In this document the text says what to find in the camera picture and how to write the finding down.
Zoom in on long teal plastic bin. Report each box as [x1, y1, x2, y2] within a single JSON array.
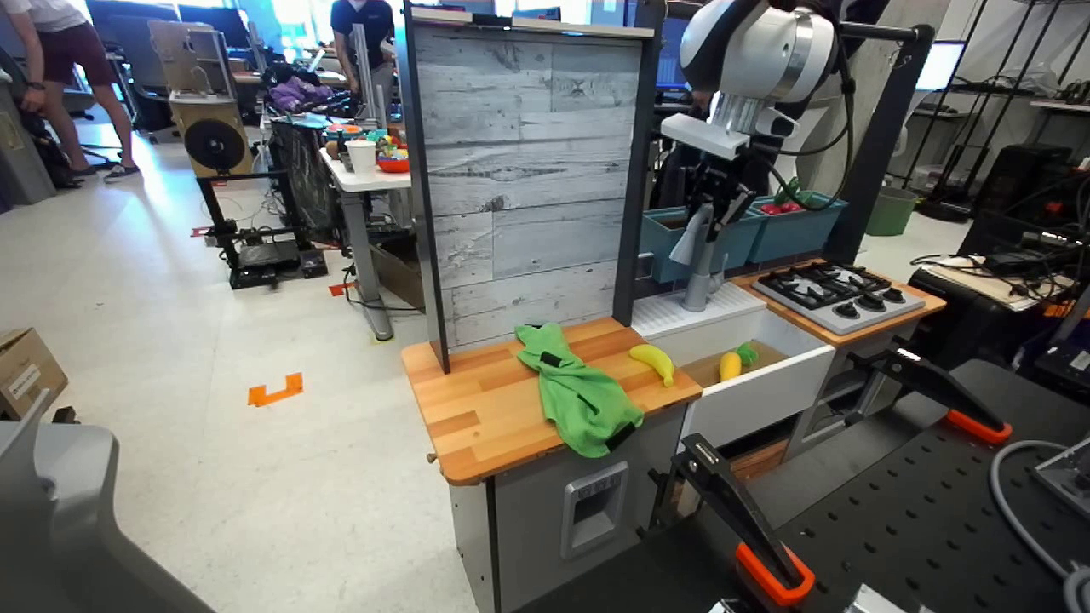
[[642, 202, 767, 287]]

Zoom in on red bowl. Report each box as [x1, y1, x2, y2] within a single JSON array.
[[370, 130, 417, 176]]

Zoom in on wooden countertop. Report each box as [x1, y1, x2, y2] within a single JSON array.
[[398, 318, 706, 489]]

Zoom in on yellow toy vegetable green stem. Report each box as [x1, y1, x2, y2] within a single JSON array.
[[715, 340, 764, 384]]

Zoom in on black metal kitchen frame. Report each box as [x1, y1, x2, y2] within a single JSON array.
[[398, 0, 941, 377]]

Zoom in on white table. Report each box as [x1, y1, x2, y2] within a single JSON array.
[[317, 139, 419, 345]]

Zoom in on white lit monitor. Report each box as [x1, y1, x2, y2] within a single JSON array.
[[914, 36, 969, 96]]

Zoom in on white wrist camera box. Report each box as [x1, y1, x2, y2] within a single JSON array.
[[658, 109, 757, 163]]

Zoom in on wooden stove counter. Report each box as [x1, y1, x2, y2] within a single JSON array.
[[729, 256, 950, 352]]

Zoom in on green bucket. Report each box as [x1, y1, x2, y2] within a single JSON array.
[[866, 185, 919, 238]]

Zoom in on dark office chair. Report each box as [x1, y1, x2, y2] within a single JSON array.
[[82, 0, 183, 134]]

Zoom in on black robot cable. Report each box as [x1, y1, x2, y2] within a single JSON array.
[[769, 60, 858, 163]]

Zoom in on grey plastic housing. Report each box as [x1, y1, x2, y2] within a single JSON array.
[[0, 420, 216, 613]]

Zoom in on blue lit monitor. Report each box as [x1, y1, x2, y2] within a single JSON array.
[[658, 15, 693, 96]]

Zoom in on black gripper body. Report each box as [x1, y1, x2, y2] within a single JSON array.
[[679, 150, 764, 222]]

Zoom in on grey cable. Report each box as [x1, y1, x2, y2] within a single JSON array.
[[986, 437, 1090, 613]]

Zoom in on person in red shorts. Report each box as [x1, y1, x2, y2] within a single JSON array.
[[0, 0, 147, 185]]

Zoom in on grey toy stove hob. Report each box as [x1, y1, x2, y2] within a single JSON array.
[[753, 260, 931, 337]]

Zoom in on person in blue shirt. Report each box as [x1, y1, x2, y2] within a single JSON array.
[[327, 0, 401, 80]]

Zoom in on black clamp orange handle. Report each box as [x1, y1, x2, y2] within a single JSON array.
[[663, 432, 822, 613], [866, 345, 1020, 450]]

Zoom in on white cup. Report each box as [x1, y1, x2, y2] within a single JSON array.
[[345, 134, 380, 176]]

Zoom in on grey wood backsplash panel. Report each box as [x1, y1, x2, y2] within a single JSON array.
[[404, 15, 660, 357]]

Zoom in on cluttered desk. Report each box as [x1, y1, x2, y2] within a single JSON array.
[[905, 247, 1090, 324]]

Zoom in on silver metal box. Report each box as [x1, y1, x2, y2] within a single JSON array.
[[1033, 432, 1090, 522]]

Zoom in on grey toy kitchen cabinet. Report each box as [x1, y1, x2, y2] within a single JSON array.
[[447, 403, 693, 613]]

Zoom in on cardboard box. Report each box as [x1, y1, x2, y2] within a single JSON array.
[[0, 324, 72, 426]]

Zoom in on red toy vegetable green leaves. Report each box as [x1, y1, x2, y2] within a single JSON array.
[[757, 176, 816, 222]]

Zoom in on white toy kitchen sink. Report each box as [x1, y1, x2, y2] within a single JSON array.
[[631, 281, 837, 454]]

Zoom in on beige box black disc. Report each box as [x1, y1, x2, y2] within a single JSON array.
[[168, 87, 266, 185]]

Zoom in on yellow toy banana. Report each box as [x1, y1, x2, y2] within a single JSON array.
[[628, 340, 679, 387]]

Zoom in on green cloth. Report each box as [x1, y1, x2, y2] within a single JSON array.
[[510, 320, 647, 464]]

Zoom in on short teal plastic bin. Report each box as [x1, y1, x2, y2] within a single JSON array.
[[742, 189, 853, 268]]

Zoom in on black equipment cart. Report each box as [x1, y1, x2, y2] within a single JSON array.
[[195, 114, 333, 294]]

